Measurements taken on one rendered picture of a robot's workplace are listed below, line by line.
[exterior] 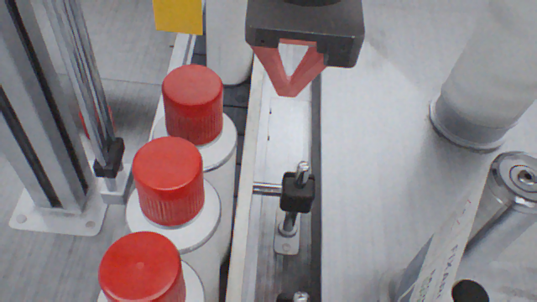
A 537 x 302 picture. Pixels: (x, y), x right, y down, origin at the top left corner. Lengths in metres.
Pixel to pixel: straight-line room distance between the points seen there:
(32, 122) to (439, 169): 0.38
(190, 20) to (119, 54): 0.36
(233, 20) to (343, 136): 0.17
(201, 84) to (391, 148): 0.30
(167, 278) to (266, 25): 0.14
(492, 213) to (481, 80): 0.23
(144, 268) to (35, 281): 0.30
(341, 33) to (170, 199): 0.13
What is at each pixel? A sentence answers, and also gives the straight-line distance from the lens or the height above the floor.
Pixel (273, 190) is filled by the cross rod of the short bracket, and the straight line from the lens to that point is 0.43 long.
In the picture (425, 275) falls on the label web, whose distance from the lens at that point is 0.32.
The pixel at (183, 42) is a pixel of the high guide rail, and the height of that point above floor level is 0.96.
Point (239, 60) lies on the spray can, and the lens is 0.52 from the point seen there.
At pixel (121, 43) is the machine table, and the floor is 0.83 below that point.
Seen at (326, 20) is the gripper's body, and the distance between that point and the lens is 0.27.
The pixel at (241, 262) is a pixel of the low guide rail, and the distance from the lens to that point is 0.39.
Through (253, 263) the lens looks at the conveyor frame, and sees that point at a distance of 0.43.
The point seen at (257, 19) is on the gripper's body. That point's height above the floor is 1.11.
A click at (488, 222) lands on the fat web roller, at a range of 0.30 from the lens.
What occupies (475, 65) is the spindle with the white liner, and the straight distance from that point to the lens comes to 0.50.
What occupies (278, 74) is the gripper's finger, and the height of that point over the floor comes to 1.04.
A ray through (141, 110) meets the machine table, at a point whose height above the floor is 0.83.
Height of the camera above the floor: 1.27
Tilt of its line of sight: 53 degrees down
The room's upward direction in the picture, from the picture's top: 9 degrees clockwise
